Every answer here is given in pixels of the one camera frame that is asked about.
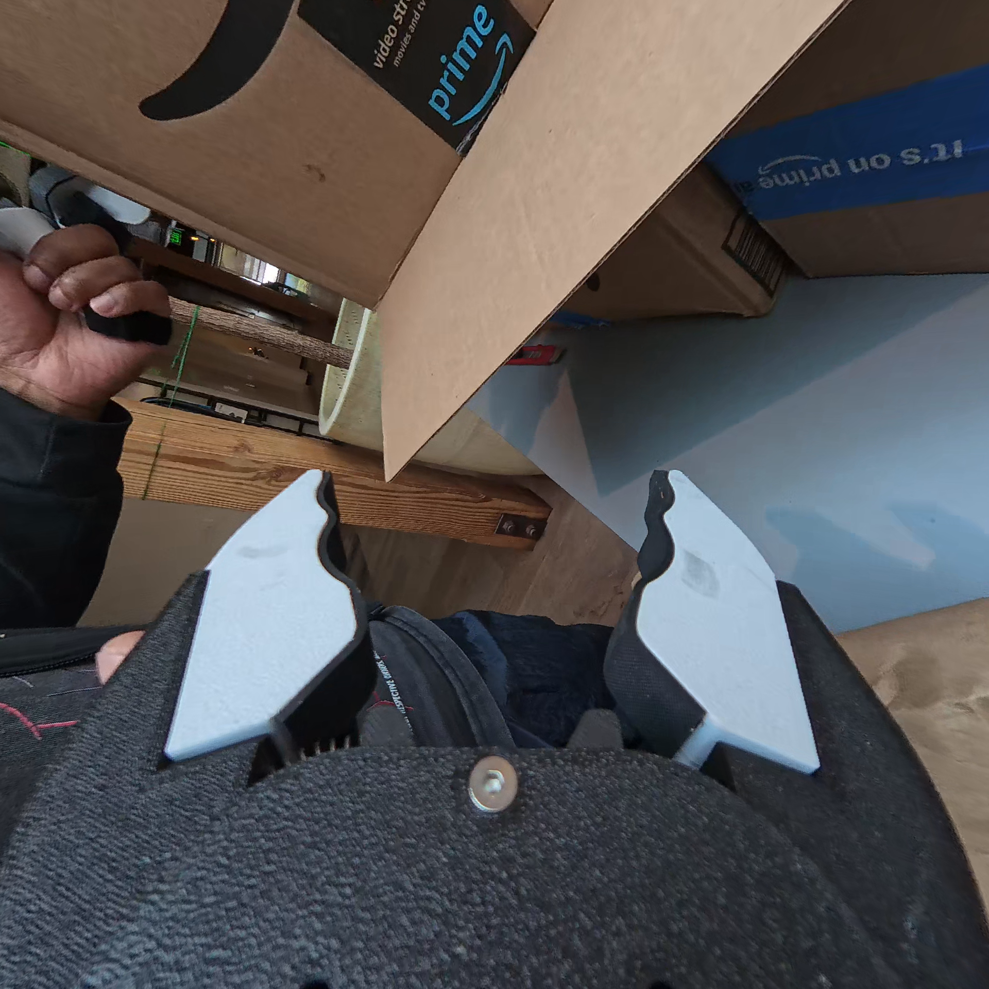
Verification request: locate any person's left forearm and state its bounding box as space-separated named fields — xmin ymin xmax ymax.
xmin=0 ymin=386 xmax=134 ymax=630

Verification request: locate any dark blue fleece garment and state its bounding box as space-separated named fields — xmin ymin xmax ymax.
xmin=440 ymin=610 xmax=621 ymax=747

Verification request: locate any cream round bin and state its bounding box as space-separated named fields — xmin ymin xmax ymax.
xmin=318 ymin=297 xmax=547 ymax=477

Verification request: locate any grey desk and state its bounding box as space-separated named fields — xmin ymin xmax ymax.
xmin=464 ymin=272 xmax=989 ymax=636

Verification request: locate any person's right hand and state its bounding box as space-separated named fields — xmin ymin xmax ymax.
xmin=95 ymin=629 xmax=146 ymax=685

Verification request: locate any person's left hand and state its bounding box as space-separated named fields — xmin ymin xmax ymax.
xmin=0 ymin=224 xmax=175 ymax=423

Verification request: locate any cardboard box blue tape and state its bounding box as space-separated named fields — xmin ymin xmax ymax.
xmin=550 ymin=0 xmax=989 ymax=326

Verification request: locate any brown wooden post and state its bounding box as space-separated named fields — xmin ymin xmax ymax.
xmin=168 ymin=297 xmax=355 ymax=369

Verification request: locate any wooden bench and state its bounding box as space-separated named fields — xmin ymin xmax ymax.
xmin=114 ymin=396 xmax=553 ymax=553

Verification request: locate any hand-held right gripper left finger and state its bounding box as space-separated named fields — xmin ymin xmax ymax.
xmin=164 ymin=468 xmax=372 ymax=778

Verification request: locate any person's black jacket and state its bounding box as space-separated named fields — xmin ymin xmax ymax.
xmin=0 ymin=604 xmax=519 ymax=851

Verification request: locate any tan cloth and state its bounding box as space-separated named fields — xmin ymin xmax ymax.
xmin=838 ymin=599 xmax=989 ymax=874

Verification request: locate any large cardboard box smile print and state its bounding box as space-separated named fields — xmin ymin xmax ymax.
xmin=0 ymin=0 xmax=851 ymax=482

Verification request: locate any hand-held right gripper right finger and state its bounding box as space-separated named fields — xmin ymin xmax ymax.
xmin=605 ymin=468 xmax=822 ymax=775

